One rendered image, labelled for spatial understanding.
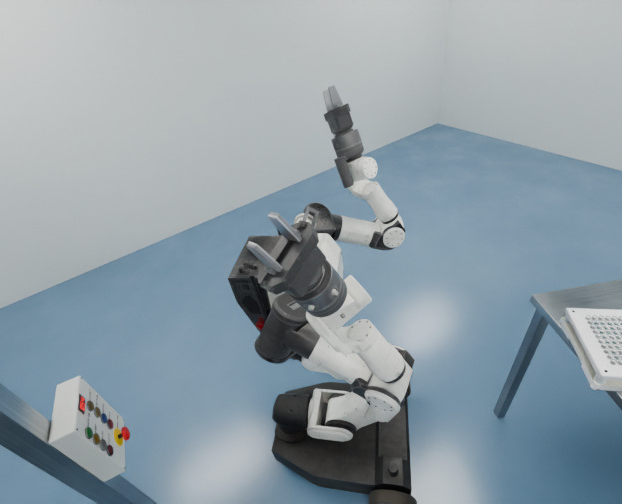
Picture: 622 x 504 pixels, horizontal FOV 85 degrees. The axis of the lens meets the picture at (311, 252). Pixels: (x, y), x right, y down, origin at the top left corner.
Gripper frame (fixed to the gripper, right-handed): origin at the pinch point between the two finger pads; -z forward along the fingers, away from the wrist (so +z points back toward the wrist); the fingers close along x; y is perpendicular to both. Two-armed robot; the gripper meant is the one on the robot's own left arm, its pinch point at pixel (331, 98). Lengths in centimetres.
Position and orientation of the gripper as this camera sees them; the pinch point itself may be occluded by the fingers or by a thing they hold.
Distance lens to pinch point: 113.7
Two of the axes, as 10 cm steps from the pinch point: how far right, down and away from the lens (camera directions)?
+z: 3.7, 8.8, 3.1
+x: 2.5, 2.3, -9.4
